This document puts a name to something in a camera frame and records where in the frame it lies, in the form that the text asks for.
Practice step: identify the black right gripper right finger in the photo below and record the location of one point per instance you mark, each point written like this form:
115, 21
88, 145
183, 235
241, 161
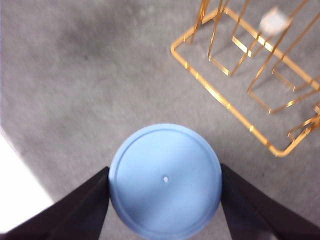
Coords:
260, 215

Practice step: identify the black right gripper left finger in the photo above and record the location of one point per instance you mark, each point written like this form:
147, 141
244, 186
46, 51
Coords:
75, 215

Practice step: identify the blue ribbed plastic cup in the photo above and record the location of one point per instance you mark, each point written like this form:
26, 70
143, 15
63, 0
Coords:
165, 185

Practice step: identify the translucent white peg cap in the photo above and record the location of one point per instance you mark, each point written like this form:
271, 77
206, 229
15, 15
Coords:
273, 21

